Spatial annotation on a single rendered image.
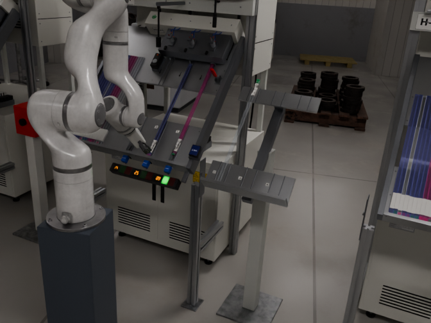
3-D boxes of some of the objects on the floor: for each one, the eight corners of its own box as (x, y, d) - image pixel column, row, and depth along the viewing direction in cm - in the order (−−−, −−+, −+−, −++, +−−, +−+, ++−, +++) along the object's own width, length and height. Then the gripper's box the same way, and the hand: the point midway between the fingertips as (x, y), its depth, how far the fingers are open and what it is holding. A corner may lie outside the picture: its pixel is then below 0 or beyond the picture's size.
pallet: (353, 62, 938) (353, 57, 935) (356, 68, 867) (357, 63, 863) (299, 57, 957) (299, 53, 953) (298, 63, 886) (299, 58, 882)
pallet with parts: (362, 103, 608) (368, 67, 589) (365, 132, 485) (374, 88, 466) (292, 95, 629) (297, 60, 611) (279, 121, 506) (285, 79, 488)
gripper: (143, 134, 169) (160, 153, 184) (124, 105, 177) (142, 125, 192) (127, 145, 168) (145, 163, 183) (108, 116, 177) (127, 136, 192)
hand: (143, 143), depth 187 cm, fingers open, 8 cm apart
